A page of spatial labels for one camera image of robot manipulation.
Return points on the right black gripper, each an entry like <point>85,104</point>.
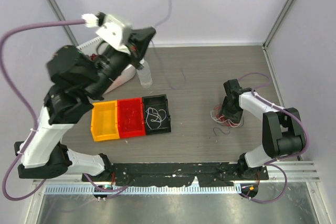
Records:
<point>237,117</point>

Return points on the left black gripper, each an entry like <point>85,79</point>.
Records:
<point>139,41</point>

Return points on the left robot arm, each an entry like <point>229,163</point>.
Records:
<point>77,80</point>

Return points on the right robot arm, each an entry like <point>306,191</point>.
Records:
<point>282,132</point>

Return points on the clear water bottle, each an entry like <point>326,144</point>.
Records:
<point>144,74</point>

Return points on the white plastic basket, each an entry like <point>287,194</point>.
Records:
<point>127,74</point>

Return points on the black plastic bin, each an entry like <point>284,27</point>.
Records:
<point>157,118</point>

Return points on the red plastic bin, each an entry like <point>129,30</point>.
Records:
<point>130,118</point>

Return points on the yellow plastic bin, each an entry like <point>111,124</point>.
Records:
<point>104,121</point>

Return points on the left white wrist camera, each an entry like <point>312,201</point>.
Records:
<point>111,28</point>

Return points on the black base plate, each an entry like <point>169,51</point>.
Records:
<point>210,174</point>

